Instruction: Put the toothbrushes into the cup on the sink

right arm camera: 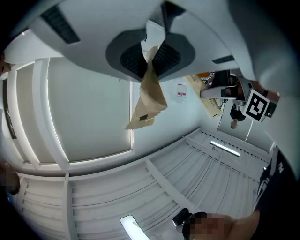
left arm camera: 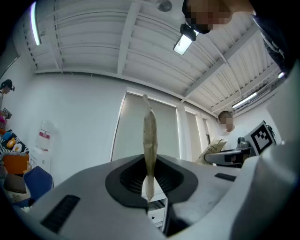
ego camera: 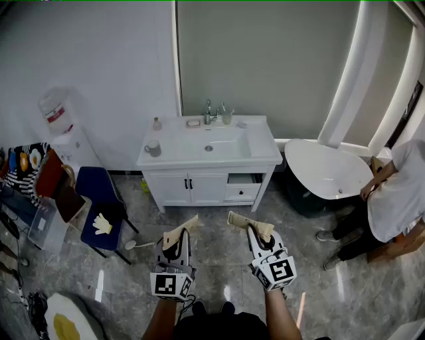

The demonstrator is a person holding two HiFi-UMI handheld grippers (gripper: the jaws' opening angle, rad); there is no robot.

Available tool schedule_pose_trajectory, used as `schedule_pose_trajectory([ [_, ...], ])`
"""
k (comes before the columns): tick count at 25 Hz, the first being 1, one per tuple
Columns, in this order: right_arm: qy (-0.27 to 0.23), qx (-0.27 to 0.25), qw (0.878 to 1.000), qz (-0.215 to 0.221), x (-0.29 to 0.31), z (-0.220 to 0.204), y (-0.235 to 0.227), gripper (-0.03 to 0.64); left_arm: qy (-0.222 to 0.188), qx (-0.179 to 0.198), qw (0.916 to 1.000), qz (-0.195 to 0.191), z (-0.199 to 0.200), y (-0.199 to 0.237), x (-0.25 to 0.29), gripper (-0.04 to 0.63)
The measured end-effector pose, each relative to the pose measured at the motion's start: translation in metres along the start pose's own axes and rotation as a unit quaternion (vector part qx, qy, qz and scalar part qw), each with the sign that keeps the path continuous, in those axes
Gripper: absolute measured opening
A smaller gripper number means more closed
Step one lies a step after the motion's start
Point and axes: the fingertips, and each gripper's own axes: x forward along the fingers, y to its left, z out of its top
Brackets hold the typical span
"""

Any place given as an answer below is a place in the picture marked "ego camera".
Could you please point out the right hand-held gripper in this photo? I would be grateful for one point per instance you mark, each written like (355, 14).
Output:
(279, 270)

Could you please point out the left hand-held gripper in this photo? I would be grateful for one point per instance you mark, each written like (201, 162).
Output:
(166, 285)

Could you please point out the cream plastic tube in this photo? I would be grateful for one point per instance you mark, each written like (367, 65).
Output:
(186, 227)
(244, 221)

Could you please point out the person's left forearm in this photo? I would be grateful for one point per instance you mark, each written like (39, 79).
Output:
(161, 320)

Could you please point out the person's right forearm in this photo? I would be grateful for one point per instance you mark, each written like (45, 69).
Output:
(282, 315)

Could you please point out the dark round bin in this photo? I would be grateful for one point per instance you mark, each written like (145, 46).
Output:
(303, 199)

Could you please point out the yellow-green bottle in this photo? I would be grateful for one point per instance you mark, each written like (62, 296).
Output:
(145, 186)

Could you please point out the black cloth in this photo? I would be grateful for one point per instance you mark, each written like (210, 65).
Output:
(111, 210)

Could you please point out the white work glove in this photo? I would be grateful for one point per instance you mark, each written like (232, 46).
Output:
(103, 225)

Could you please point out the person's black trousers and shoes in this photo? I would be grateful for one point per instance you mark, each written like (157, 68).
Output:
(219, 327)

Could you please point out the white bathtub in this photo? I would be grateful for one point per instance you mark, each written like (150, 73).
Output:
(325, 166)

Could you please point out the white vanity cabinet with sink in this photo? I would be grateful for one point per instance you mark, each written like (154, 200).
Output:
(186, 146)

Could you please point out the blue chair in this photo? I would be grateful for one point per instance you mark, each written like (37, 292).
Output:
(96, 186)

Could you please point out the small round grey dish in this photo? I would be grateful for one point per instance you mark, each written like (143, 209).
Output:
(242, 125)

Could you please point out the small pink glass bottle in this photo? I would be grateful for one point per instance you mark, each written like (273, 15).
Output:
(157, 125)

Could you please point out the pink soap dish with soap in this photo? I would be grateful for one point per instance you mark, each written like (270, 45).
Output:
(193, 123)

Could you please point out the clear glass tumbler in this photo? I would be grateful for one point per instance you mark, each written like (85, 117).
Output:
(226, 119)

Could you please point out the white round cushion yellow centre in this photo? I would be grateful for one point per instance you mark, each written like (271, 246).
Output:
(69, 318)

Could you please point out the clear plastic storage box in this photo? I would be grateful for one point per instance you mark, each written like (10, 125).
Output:
(46, 229)

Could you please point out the brown cardboard box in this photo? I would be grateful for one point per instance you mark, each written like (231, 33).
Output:
(376, 164)

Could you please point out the chrome faucet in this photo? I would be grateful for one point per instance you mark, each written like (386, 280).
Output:
(208, 114)

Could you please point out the wooden stool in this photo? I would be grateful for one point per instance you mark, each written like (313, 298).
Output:
(405, 245)

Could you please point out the white water dispenser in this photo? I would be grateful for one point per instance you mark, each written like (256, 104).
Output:
(78, 149)

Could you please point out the white power strip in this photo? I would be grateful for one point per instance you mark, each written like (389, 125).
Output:
(23, 297)

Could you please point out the striped blanket with flowers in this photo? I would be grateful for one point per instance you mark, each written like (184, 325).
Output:
(21, 172)

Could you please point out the clear water bottle red label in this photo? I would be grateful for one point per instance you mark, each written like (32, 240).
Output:
(56, 109)

